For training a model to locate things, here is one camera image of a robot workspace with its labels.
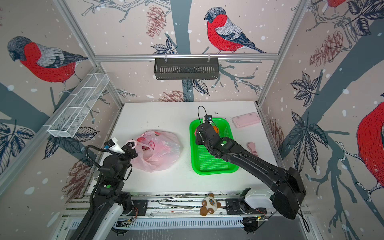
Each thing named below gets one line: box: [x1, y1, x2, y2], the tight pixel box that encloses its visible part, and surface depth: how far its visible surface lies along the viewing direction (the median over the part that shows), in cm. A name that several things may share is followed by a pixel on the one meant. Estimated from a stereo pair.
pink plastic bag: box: [128, 130, 183, 173], surface depth 89 cm
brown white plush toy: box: [199, 192, 222, 217], surface depth 74 cm
